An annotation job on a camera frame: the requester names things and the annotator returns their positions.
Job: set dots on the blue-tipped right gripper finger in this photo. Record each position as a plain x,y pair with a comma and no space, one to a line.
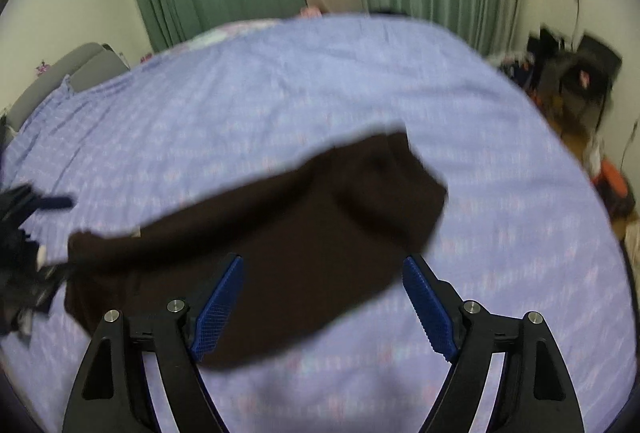
19,203

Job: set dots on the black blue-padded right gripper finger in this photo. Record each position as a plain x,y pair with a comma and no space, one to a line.
111,391
535,392

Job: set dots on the dark brown corduroy pants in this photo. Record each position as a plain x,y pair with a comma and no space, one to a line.
316,242

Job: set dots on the small purple figurine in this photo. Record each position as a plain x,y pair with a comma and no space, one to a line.
42,68

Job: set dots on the grey padded headboard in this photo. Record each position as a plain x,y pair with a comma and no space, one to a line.
91,64

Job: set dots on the orange stool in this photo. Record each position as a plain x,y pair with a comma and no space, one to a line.
611,186

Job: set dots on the white pillow with pastel print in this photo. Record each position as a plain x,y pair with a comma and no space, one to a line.
230,30

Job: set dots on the pink plush toy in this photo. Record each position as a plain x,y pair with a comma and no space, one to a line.
310,12

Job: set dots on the black garment at bed edge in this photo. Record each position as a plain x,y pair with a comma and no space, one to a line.
388,12

